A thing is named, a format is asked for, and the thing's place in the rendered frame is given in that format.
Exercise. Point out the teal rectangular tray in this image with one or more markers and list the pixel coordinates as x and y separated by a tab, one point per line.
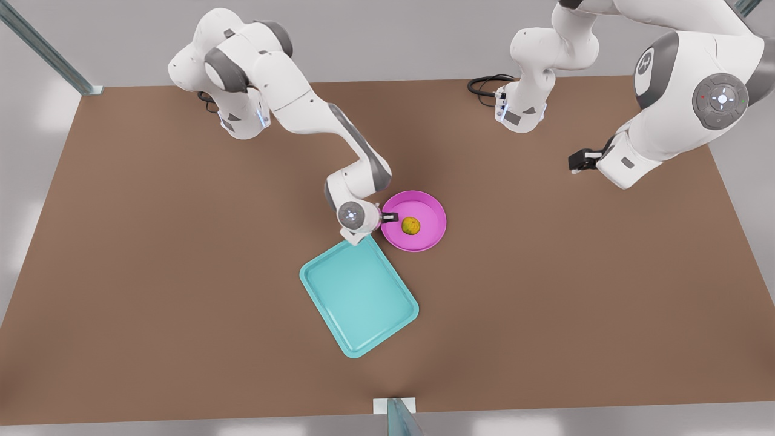
358	297

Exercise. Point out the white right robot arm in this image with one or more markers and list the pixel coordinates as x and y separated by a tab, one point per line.
290	91

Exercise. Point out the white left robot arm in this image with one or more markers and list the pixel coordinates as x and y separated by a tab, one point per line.
678	103

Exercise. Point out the pink round plate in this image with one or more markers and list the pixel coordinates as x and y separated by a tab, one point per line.
424	212

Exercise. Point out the orange fruit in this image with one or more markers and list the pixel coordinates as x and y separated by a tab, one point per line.
411	226

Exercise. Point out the silver frame post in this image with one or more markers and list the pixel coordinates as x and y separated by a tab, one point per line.
396	415
42	48
746	6

